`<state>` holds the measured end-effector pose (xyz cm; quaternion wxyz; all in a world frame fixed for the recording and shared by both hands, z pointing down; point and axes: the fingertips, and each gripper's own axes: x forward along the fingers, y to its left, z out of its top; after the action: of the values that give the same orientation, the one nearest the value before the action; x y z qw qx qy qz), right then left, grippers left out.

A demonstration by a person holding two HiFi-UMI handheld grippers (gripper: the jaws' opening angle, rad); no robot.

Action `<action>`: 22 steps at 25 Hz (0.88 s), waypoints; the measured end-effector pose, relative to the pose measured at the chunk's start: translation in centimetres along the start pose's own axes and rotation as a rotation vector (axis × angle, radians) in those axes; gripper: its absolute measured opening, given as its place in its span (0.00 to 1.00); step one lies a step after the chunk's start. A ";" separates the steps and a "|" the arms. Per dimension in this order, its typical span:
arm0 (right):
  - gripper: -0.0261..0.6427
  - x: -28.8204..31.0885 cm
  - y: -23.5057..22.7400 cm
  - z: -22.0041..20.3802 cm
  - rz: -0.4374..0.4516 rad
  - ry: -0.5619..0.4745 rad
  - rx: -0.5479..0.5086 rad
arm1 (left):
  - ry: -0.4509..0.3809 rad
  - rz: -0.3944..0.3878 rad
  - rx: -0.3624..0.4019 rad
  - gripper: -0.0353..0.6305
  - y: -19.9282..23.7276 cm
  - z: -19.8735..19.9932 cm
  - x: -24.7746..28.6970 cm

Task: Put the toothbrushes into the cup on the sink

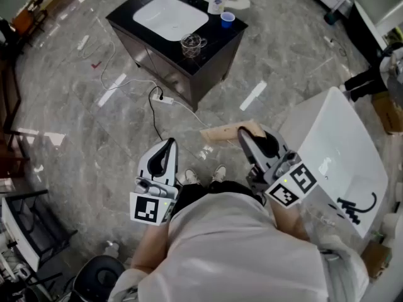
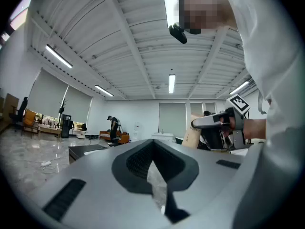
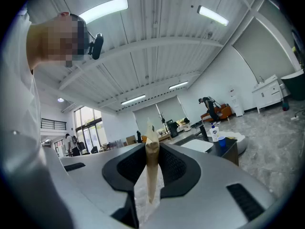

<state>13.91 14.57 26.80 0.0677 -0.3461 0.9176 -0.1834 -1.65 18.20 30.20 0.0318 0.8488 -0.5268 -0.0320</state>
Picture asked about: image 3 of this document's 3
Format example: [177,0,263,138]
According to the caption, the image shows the long ceiling light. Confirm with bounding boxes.
[197,5,229,26]
[168,81,189,90]
[78,0,129,25]
[121,94,146,106]

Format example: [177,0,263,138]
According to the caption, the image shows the white water dispenser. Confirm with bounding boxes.
[228,87,245,117]

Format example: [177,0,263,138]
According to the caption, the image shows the dark freestanding bathtub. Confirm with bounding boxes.
[280,69,305,102]

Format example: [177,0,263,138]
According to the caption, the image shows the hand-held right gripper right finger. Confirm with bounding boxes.
[142,142,285,229]

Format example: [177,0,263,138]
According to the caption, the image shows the black railing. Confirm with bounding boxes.
[41,118,67,131]

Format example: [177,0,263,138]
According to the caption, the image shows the person's white shirt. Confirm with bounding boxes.
[0,8,72,229]

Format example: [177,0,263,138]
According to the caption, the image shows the white soap bottle blue pump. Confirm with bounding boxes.
[210,125,220,143]

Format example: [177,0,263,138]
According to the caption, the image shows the black coat stand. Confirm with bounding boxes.
[158,112,167,131]

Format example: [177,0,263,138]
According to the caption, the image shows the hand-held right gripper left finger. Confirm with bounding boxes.
[43,142,147,229]

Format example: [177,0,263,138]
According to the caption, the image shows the orange sofa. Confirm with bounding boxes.
[200,104,240,123]

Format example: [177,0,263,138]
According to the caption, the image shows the black vanity cabinet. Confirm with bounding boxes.
[173,134,240,167]

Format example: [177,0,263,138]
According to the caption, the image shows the white drawer cabinet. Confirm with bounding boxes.
[252,74,285,114]

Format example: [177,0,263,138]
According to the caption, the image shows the black faucet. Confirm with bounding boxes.
[199,125,210,142]

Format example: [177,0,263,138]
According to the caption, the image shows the black head-worn camera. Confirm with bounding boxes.
[87,33,104,61]

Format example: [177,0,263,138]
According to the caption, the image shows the person's head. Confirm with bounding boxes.
[26,12,89,69]

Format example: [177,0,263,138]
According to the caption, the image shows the white sink basin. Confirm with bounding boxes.
[180,138,214,153]

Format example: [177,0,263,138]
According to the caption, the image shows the glass entrance doors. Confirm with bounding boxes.
[73,106,108,153]

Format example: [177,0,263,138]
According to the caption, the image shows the white round side table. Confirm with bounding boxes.
[177,118,191,132]

